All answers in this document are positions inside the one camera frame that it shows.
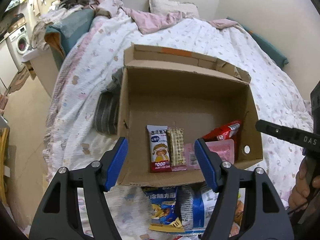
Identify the blue white snack bag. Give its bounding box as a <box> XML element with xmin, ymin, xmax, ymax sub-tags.
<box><xmin>178</xmin><ymin>183</ymin><xmax>219</xmax><ymax>235</ymax></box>

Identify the pink snack packet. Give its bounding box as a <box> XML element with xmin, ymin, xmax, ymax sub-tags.
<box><xmin>184</xmin><ymin>139</ymin><xmax>235</xmax><ymax>170</ymax></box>

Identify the red snack bag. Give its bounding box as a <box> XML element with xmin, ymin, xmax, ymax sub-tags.
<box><xmin>202</xmin><ymin>120</ymin><xmax>242</xmax><ymax>141</ymax></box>

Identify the blue cartoon snack bag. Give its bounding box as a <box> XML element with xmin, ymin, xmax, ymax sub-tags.
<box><xmin>142</xmin><ymin>186</ymin><xmax>185</xmax><ymax>233</ymax></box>

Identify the red white rice cake packet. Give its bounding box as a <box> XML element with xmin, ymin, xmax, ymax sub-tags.
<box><xmin>146</xmin><ymin>125</ymin><xmax>171</xmax><ymax>173</ymax></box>

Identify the tan brown snack packet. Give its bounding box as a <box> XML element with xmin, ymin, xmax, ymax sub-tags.
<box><xmin>167</xmin><ymin>128</ymin><xmax>187</xmax><ymax>171</ymax></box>

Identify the person right hand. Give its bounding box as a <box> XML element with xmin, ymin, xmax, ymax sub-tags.
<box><xmin>289</xmin><ymin>160</ymin><xmax>310</xmax><ymax>210</ymax></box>

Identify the wooden drying rack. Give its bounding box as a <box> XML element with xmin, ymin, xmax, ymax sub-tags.
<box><xmin>0</xmin><ymin>128</ymin><xmax>9</xmax><ymax>206</ymax></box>

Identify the grey striped cloth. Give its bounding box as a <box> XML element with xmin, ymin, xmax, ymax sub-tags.
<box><xmin>93</xmin><ymin>68</ymin><xmax>124</xmax><ymax>135</ymax></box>

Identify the teal bolster right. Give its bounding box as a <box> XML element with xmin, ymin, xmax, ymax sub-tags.
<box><xmin>239</xmin><ymin>24</ymin><xmax>289</xmax><ymax>69</ymax></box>

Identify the brown cardboard box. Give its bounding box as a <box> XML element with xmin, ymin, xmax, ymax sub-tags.
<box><xmin>118</xmin><ymin>44</ymin><xmax>263</xmax><ymax>187</ymax></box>

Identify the white washing machine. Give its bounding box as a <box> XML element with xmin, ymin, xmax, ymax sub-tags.
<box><xmin>6</xmin><ymin>24</ymin><xmax>30</xmax><ymax>72</ymax></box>

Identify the teal cushion left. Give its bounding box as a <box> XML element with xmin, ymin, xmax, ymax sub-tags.
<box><xmin>44</xmin><ymin>9</ymin><xmax>95</xmax><ymax>70</ymax></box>

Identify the pink blanket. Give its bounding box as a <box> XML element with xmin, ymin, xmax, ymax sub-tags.
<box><xmin>87</xmin><ymin>0</ymin><xmax>238</xmax><ymax>35</ymax></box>

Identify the beige pillow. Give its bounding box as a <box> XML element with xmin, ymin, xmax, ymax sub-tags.
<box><xmin>149</xmin><ymin>0</ymin><xmax>199</xmax><ymax>18</ymax></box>

